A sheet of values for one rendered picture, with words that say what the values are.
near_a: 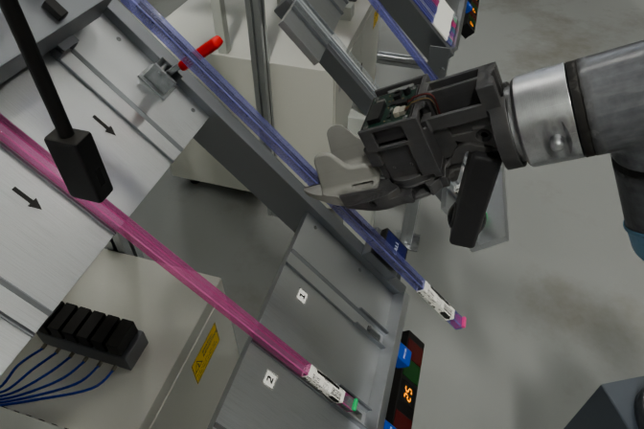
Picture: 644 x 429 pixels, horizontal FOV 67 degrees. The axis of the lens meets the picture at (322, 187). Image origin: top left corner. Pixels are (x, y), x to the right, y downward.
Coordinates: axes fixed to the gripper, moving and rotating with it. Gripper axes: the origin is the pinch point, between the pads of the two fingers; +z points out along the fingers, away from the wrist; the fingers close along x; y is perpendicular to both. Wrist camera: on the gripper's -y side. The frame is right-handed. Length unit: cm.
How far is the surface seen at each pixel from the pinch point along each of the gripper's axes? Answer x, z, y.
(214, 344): -3, 41, -31
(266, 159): -8.4, 11.1, 0.2
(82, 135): 19.0, -2.1, 20.3
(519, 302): -68, 7, -108
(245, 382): 16.0, 9.6, -10.5
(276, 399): 15.5, 8.5, -14.6
